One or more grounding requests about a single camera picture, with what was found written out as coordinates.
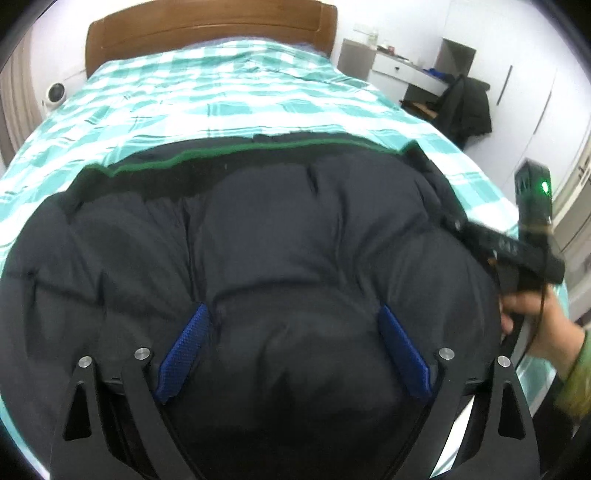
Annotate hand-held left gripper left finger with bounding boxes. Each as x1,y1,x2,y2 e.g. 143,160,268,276
48,302,212,480

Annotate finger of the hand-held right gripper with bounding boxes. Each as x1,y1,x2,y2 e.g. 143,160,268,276
405,141,468,233

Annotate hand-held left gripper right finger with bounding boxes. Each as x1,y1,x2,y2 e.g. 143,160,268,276
376,304,541,480

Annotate black puffer jacket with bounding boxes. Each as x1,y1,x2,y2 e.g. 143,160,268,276
0,133,513,480

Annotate person's right forearm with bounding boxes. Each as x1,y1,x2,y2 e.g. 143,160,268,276
554,323,591,421

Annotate person's right hand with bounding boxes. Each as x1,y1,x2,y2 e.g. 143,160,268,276
499,286,585,370

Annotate dark jacket on chair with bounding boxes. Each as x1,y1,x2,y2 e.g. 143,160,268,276
431,74,492,151

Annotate wooden chair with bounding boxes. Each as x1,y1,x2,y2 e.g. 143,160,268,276
401,99,439,121

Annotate white wardrobe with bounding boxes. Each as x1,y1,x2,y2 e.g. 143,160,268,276
466,0,591,259

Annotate white desk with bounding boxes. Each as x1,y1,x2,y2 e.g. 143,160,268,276
372,48,451,100

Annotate grey bedside panel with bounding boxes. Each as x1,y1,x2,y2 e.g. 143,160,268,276
338,39,376,79

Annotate bed with green checked sheet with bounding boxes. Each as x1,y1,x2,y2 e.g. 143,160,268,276
0,39,573,476

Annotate beige curtain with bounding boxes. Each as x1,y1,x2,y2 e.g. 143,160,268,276
0,69,28,167

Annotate wooden headboard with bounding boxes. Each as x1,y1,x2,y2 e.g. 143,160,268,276
85,0,338,79

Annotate small white fan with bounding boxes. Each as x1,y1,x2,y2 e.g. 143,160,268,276
41,82,69,108

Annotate black cable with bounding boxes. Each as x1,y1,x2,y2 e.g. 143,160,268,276
501,284,548,370

